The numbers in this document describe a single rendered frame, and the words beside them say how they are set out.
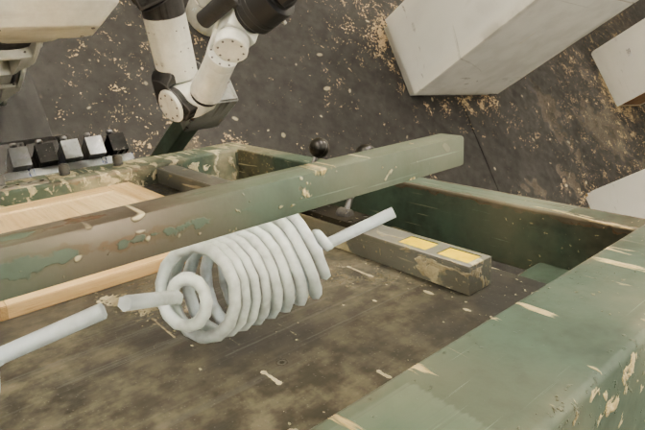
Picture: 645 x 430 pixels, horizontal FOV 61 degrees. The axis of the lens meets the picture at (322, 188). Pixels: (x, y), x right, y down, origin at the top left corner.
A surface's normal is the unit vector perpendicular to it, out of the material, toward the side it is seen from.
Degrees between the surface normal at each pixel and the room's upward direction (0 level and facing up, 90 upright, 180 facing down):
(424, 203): 90
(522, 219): 90
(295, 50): 0
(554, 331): 58
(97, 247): 32
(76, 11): 68
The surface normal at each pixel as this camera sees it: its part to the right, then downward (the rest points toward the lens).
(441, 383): -0.06, -0.97
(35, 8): 0.55, 0.70
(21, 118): 0.52, -0.37
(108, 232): 0.65, 0.16
